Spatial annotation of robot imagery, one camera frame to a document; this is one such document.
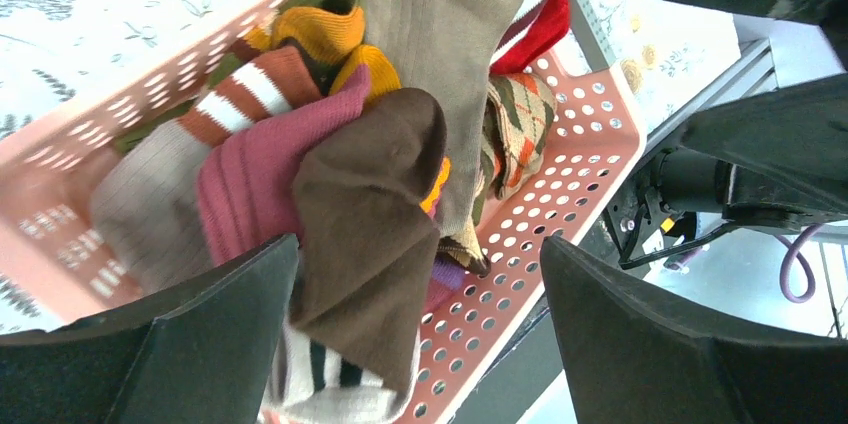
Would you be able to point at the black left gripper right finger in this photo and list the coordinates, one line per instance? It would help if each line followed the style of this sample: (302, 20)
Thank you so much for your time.
(662, 355)

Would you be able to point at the red bear sock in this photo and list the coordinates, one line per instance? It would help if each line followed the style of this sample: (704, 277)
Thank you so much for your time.
(550, 26)

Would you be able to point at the grey sock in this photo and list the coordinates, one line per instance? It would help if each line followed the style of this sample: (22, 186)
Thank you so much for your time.
(446, 47)
(145, 208)

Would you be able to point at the magenta yellow sock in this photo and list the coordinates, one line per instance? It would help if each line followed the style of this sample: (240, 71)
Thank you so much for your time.
(265, 176)
(446, 279)

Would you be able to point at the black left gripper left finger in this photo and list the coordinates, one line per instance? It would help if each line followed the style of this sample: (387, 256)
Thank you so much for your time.
(198, 352)

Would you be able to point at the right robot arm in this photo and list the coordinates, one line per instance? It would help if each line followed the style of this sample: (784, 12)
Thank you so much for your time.
(785, 151)

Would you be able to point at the pink plastic basket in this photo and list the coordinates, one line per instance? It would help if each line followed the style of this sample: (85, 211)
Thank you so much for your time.
(50, 167)

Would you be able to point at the dark brown sock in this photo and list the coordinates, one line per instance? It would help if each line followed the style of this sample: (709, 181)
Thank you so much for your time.
(349, 348)

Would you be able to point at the cream patterned sock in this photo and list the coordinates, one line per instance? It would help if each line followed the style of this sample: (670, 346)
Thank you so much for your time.
(519, 113)

